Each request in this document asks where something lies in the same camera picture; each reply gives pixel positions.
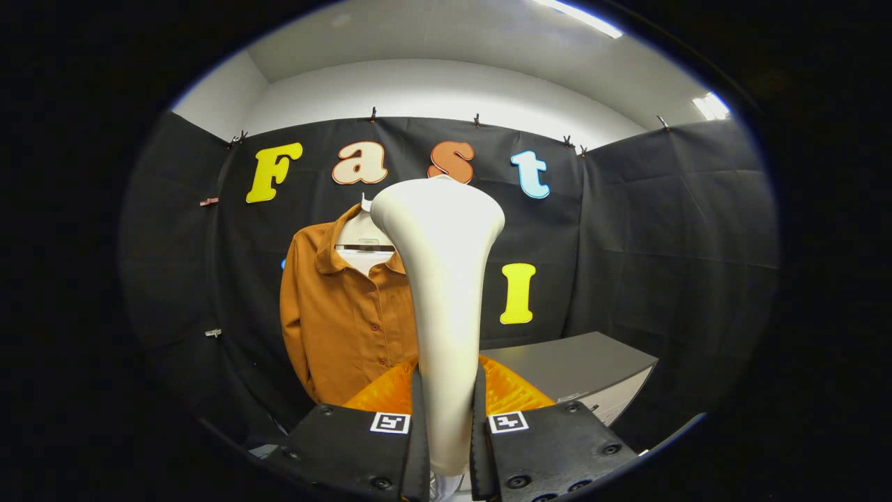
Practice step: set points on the brown button-up shirt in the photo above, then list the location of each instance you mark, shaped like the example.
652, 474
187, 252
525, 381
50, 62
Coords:
341, 328

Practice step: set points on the white mannequin torso stand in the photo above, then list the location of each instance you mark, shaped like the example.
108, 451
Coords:
359, 230

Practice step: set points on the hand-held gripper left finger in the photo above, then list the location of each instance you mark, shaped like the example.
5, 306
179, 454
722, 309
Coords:
348, 453

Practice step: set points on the grey cabinet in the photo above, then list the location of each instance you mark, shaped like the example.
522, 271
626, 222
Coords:
585, 362

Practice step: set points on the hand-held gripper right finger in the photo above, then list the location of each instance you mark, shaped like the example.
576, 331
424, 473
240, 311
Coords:
543, 446

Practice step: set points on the small ceiling light panel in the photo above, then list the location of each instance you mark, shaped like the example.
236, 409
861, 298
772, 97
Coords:
711, 106

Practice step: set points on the black backdrop cloth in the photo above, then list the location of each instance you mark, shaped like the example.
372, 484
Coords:
669, 244

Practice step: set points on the row of black backdrop clips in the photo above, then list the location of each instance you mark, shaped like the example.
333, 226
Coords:
477, 120

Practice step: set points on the long ceiling light panel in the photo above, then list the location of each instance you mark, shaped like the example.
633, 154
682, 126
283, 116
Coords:
578, 17

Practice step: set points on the white garment steamer head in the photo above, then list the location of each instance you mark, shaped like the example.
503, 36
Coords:
446, 279

